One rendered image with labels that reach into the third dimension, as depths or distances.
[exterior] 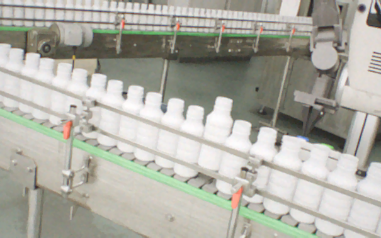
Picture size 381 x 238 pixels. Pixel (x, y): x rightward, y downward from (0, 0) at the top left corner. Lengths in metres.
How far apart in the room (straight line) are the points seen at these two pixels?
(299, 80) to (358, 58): 3.48
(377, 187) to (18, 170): 0.95
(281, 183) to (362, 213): 0.17
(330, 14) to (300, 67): 3.81
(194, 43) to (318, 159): 2.57
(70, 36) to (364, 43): 1.64
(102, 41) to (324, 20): 1.98
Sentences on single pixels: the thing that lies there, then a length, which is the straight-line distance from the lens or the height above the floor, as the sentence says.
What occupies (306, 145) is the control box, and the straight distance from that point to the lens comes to 1.15.
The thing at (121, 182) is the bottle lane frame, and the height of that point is 0.94.
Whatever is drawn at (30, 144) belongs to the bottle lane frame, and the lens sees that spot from 1.37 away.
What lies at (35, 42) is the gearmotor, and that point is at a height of 0.94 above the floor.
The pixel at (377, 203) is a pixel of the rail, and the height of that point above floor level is 1.11.
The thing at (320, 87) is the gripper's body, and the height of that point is 1.25.
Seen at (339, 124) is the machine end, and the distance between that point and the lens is 4.80.
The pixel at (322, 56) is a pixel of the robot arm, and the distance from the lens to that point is 1.12.
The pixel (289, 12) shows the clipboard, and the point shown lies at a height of 1.15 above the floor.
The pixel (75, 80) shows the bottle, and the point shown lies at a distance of 1.26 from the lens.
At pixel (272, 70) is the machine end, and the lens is 5.18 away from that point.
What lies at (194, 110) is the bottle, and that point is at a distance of 1.07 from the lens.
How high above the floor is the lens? 1.48
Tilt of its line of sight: 18 degrees down
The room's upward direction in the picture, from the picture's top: 10 degrees clockwise
